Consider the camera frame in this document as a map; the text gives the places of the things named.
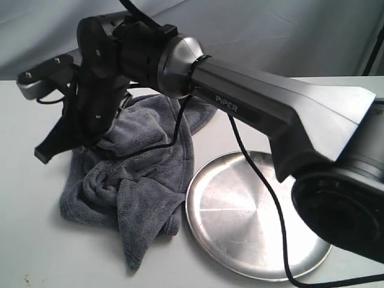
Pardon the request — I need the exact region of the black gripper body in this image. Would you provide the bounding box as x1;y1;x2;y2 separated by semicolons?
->
63;70;129;147

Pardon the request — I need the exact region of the round steel plate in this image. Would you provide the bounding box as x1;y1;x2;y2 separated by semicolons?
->
185;151;331;282

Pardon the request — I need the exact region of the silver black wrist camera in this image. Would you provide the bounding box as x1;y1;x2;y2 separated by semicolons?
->
16;54;76;100

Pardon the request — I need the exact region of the grey fleece towel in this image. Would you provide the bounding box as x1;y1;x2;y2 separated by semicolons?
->
59;94;217;271

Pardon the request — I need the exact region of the black stand pole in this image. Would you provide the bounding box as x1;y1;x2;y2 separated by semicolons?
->
362;26;384;76

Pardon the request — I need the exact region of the grey backdrop cloth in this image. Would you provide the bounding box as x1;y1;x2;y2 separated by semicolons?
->
1;1;383;80

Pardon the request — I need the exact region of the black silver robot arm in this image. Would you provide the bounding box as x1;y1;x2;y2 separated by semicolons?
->
35;11;383;262

